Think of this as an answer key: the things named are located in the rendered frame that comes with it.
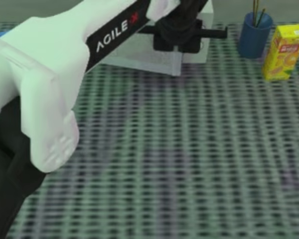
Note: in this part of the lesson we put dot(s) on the blue cup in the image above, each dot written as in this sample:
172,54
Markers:
251,39

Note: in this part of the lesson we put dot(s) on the yellow juice carton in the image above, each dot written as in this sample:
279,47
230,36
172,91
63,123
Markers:
282,52

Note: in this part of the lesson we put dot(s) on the short thin brown stick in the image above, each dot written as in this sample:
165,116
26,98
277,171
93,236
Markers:
261,16

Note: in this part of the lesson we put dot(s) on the green woven table mat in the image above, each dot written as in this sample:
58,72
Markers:
179,154

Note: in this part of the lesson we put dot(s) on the white box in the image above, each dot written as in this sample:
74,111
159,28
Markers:
207,10

